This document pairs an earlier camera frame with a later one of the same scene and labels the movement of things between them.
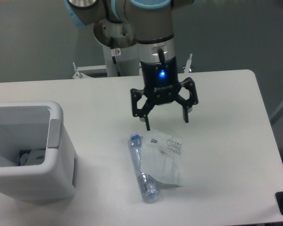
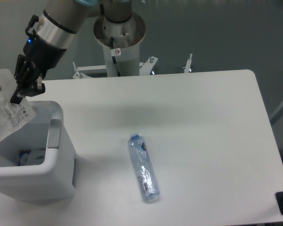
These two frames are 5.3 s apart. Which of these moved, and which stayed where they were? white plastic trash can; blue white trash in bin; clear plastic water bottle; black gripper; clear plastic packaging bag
Moved: black gripper; clear plastic packaging bag
Stayed: clear plastic water bottle; white plastic trash can; blue white trash in bin
